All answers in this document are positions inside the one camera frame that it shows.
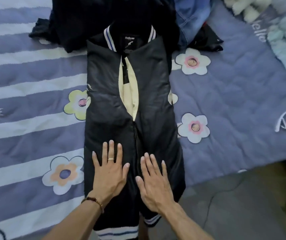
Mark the person's right hand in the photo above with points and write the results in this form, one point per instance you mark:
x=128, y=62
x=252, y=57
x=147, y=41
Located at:
x=156, y=189

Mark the person's left hand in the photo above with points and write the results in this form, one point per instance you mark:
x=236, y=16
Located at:
x=109, y=177

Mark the person's left thumb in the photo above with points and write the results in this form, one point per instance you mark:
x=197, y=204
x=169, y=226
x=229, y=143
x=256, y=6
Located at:
x=125, y=171

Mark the person's right thumb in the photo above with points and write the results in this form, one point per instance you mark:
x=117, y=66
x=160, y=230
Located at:
x=141, y=186

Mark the person's left little finger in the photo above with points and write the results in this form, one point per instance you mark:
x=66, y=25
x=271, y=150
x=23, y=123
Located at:
x=96, y=162

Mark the person's right middle finger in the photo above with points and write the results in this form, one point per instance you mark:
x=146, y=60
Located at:
x=151, y=166

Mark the person's left middle finger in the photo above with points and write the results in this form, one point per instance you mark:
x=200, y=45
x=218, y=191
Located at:
x=111, y=153

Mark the person's right little finger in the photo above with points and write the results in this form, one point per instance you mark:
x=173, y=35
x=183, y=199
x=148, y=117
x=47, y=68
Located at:
x=165, y=171

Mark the black bomber jacket striped trim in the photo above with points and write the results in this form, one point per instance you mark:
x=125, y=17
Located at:
x=108, y=97

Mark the person's right forearm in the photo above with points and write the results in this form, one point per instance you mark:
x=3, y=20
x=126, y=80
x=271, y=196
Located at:
x=185, y=224

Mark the person's left forearm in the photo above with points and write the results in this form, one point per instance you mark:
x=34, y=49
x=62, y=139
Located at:
x=75, y=222

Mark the purple striped flower-print quilt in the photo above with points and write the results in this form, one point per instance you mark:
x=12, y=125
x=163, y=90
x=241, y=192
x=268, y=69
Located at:
x=232, y=97

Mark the black garment with red patch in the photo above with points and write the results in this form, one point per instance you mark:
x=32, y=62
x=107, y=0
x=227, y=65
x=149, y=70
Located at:
x=205, y=39

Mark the dark navy garment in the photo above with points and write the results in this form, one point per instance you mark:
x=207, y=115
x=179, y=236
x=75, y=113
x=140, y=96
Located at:
x=88, y=17

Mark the blue denim garment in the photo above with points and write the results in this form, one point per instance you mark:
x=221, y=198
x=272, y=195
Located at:
x=190, y=12

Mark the white plush toy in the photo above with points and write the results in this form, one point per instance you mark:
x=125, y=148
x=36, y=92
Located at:
x=247, y=4

